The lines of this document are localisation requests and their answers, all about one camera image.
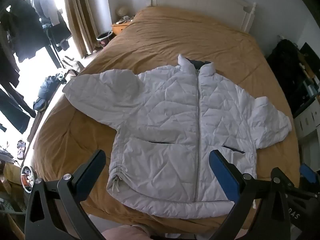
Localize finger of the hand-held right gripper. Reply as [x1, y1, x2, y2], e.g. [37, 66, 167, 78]
[299, 164, 319, 193]

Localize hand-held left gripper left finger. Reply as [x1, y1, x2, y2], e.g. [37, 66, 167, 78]
[24, 149, 106, 240]

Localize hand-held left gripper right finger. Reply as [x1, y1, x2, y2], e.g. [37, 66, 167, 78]
[209, 149, 298, 240]

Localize white puffer jacket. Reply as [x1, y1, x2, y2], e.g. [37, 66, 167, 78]
[62, 54, 292, 216]

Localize blue clothes pile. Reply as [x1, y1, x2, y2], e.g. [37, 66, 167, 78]
[33, 72, 68, 112]

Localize hanging dark clothes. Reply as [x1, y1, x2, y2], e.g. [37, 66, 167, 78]
[0, 0, 73, 134]

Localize white storage boxes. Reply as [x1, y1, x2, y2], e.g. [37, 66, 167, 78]
[293, 94, 320, 138]

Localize round metal tin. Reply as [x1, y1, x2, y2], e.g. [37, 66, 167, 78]
[21, 165, 37, 193]

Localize person's pink clothing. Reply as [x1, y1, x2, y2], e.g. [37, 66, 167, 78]
[101, 224, 160, 240]

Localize pair of sandals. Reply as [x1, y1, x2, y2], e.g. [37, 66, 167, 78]
[16, 140, 26, 160]

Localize black waste bin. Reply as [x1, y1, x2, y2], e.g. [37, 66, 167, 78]
[96, 31, 114, 47]

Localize wooden nightstand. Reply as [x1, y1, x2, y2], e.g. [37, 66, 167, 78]
[111, 20, 133, 36]

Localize bed with orange blanket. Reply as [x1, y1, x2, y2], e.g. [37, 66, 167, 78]
[32, 6, 300, 230]

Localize beige curtain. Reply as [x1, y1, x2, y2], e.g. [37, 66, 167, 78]
[61, 0, 112, 58]

